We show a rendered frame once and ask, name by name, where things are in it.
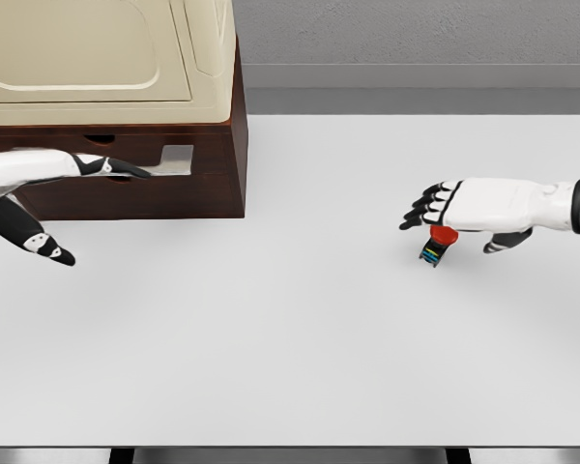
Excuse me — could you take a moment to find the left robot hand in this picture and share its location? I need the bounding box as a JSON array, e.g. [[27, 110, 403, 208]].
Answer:
[[0, 148, 153, 267]]

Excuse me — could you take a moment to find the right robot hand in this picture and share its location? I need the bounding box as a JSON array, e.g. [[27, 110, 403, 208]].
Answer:
[[398, 178, 546, 255]]

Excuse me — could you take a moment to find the brown cabinet with cream top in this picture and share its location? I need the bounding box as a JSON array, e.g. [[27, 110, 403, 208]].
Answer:
[[0, 0, 249, 222]]

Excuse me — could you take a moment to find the brown wooden cabinet drawer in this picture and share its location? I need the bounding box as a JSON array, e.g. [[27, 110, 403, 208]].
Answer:
[[14, 173, 234, 206]]

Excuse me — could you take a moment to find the red button switch black base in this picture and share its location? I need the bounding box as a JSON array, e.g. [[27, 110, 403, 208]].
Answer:
[[418, 223, 461, 269]]

